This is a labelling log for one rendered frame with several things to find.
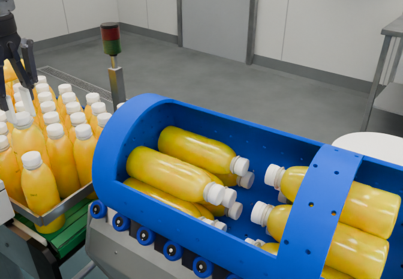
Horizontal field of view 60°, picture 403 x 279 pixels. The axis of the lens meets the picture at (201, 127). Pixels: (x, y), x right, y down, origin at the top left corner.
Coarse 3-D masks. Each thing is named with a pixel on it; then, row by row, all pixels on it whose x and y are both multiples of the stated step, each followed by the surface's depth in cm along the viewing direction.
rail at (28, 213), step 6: (12, 204) 85; (18, 204) 83; (18, 210) 84; (24, 210) 82; (30, 210) 82; (24, 216) 84; (30, 216) 82; (36, 216) 80; (36, 222) 81; (42, 222) 81
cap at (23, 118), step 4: (20, 112) 81; (24, 112) 81; (28, 112) 82; (16, 116) 80; (20, 116) 80; (24, 116) 80; (28, 116) 80; (20, 120) 79; (24, 120) 79; (28, 120) 80; (20, 124) 79; (24, 124) 80
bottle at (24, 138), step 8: (16, 128) 81; (24, 128) 80; (32, 128) 82; (16, 136) 80; (24, 136) 80; (32, 136) 81; (40, 136) 83; (16, 144) 80; (24, 144) 80; (32, 144) 81; (40, 144) 83; (16, 152) 82; (24, 152) 81; (40, 152) 83; (16, 160) 84; (48, 160) 87
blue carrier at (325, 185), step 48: (144, 96) 76; (144, 144) 83; (240, 144) 82; (288, 144) 73; (96, 192) 73; (240, 192) 84; (336, 192) 51; (192, 240) 62; (240, 240) 56; (288, 240) 51
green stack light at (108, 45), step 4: (104, 40) 121; (112, 40) 121; (116, 40) 122; (120, 40) 124; (104, 44) 122; (108, 44) 121; (112, 44) 121; (116, 44) 122; (120, 44) 124; (104, 48) 123; (108, 48) 122; (112, 48) 122; (116, 48) 123; (120, 48) 124; (104, 52) 124; (108, 52) 123; (112, 52) 123; (116, 52) 123; (120, 52) 125
